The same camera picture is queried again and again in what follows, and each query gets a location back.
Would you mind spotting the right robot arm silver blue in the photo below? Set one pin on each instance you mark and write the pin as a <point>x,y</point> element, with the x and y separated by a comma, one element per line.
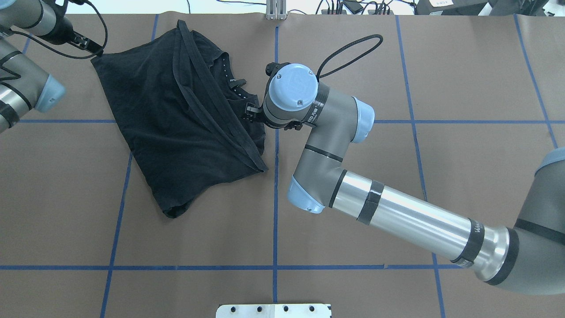
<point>527,258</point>

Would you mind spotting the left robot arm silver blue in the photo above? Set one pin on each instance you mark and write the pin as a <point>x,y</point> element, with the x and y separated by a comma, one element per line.
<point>25,86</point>

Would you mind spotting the aluminium frame post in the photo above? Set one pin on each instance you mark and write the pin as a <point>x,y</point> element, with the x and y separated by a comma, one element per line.
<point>276,10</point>

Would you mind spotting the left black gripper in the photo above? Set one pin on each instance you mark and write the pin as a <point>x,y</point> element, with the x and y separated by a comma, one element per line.
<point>63,32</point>

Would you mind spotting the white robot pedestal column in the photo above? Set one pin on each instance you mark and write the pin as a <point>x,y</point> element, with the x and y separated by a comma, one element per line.
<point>275,310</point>

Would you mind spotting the black t-shirt with logo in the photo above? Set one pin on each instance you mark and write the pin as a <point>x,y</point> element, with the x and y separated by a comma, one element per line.
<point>181,112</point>

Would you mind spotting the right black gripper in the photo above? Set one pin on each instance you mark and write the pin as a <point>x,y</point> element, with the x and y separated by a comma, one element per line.
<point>251,111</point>

